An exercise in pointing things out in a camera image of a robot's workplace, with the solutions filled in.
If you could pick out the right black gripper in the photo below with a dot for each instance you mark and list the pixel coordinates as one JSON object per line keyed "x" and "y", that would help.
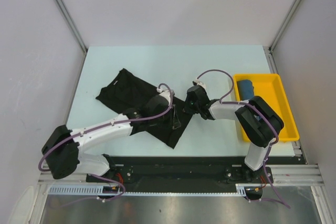
{"x": 187, "y": 108}

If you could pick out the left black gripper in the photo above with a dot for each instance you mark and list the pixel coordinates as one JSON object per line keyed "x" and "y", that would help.
{"x": 170, "y": 119}

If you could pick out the aluminium frame post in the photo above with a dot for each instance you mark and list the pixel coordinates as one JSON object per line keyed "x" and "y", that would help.
{"x": 289, "y": 15}
{"x": 71, "y": 25}

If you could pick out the right aluminium frame post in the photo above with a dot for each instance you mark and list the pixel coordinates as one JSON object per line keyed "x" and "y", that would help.
{"x": 289, "y": 15}

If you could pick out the left aluminium frame post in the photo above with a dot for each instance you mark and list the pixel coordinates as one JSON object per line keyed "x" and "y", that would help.
{"x": 71, "y": 25}

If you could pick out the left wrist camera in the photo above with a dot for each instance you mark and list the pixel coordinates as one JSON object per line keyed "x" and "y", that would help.
{"x": 168, "y": 94}

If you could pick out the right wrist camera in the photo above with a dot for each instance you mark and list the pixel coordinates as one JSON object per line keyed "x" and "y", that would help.
{"x": 197, "y": 82}

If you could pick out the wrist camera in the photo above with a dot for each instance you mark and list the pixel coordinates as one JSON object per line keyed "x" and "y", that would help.
{"x": 168, "y": 94}
{"x": 197, "y": 82}

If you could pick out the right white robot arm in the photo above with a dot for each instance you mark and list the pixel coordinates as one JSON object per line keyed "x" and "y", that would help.
{"x": 259, "y": 121}

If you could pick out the rolled blue t-shirt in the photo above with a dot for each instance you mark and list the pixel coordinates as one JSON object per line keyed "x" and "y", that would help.
{"x": 245, "y": 89}

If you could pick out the grey cable duct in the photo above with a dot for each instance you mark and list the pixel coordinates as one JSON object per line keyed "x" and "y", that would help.
{"x": 234, "y": 190}

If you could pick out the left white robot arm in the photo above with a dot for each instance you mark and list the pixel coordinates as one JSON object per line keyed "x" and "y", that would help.
{"x": 65, "y": 152}

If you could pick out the black printed t-shirt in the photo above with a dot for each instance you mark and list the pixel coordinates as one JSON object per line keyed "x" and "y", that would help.
{"x": 127, "y": 91}

